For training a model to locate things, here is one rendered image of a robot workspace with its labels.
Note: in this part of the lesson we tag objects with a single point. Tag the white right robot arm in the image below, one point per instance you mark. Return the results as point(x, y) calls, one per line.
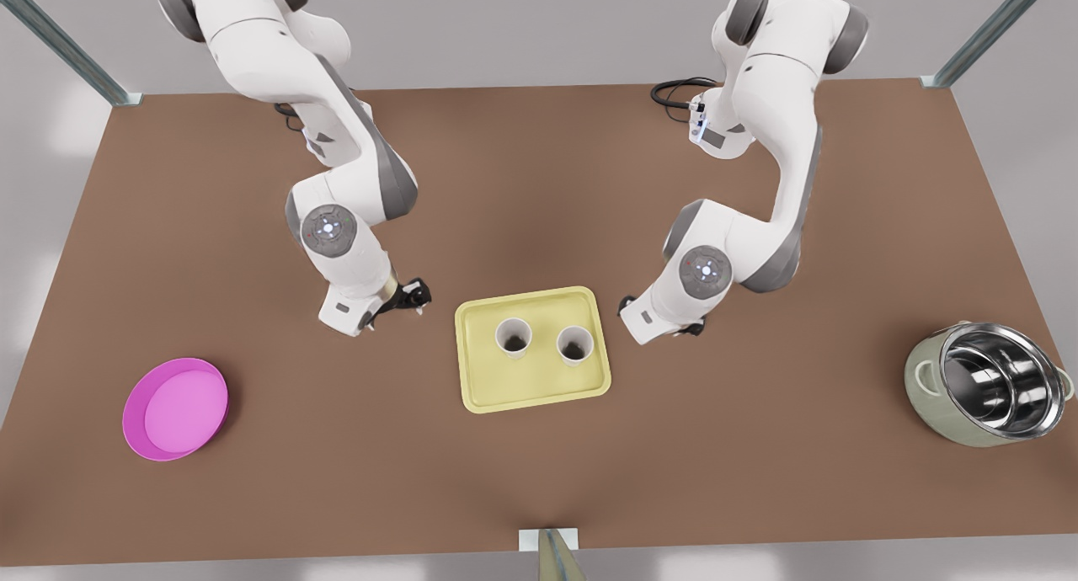
point(337, 143)

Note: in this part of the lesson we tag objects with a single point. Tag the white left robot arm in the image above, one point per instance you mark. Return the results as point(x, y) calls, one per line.
point(779, 143)

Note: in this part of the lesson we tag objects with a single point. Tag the white IKEA cup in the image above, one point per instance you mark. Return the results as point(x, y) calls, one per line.
point(514, 337)
point(575, 345)

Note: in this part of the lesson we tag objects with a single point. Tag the pale yellow tray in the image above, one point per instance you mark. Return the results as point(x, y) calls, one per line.
point(533, 349)

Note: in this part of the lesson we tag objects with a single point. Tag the pink plate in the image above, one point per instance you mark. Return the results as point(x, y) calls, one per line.
point(175, 409)

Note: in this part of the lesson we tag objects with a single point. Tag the sage green steel pot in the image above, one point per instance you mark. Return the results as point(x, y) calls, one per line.
point(985, 384)

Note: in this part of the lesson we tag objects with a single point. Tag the silver frame post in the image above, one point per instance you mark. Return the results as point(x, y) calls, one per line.
point(556, 556)
point(989, 29)
point(63, 38)

